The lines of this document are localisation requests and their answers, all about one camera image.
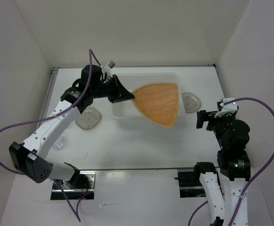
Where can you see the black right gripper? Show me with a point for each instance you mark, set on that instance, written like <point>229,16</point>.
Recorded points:
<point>203,115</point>

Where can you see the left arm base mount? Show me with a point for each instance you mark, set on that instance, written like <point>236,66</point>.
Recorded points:
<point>82,190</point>

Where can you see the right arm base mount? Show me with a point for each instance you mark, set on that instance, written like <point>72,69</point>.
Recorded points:
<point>189,180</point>

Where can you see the aluminium table edge rail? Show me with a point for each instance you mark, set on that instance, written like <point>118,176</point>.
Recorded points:
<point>49,92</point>

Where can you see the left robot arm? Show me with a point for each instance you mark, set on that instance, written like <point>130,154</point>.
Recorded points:
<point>29,157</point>

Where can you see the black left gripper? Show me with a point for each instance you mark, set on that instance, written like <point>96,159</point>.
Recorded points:
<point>123,95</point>

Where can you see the woven bamboo fan tray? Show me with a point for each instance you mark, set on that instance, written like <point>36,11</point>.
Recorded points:
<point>158,102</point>

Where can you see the translucent white plastic bin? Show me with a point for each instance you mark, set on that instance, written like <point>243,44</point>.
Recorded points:
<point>126,113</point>

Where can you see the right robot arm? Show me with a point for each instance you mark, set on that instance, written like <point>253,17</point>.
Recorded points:
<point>225,188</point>

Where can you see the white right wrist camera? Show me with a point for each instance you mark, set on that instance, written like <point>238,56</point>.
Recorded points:
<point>225,106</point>

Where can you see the small clear glass dish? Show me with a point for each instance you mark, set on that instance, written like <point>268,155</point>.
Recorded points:
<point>59,143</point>

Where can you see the smoky glass plate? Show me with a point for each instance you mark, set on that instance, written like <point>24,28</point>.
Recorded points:
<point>191,102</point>
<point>89,118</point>

